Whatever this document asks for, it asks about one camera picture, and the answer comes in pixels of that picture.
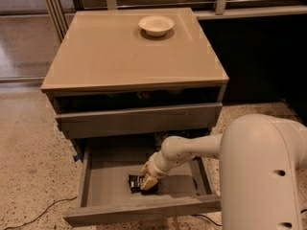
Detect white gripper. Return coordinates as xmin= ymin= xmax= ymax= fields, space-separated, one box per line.
xmin=140 ymin=152 xmax=169 ymax=191

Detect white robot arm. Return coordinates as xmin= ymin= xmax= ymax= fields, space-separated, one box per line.
xmin=141 ymin=114 xmax=307 ymax=230

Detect small can in drawer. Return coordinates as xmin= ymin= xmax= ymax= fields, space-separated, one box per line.
xmin=154 ymin=132 xmax=168 ymax=147

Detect open grey middle drawer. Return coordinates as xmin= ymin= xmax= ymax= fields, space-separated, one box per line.
xmin=64 ymin=135 xmax=221 ymax=227

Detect closed grey top drawer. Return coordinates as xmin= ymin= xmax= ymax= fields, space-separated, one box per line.
xmin=56 ymin=103 xmax=223 ymax=139

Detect grey drawer cabinet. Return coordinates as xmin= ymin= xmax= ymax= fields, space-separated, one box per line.
xmin=41 ymin=9 xmax=228 ymax=162

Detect blue tape piece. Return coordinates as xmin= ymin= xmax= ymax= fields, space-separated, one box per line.
xmin=73 ymin=155 xmax=80 ymax=162

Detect white ceramic bowl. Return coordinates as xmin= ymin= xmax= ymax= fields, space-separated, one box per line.
xmin=138 ymin=15 xmax=175 ymax=37

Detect black cable under drawer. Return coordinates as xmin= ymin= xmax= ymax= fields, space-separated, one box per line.
xmin=191 ymin=214 xmax=224 ymax=227

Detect black floor cable left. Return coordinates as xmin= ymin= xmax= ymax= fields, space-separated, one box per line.
xmin=3 ymin=195 xmax=79 ymax=230

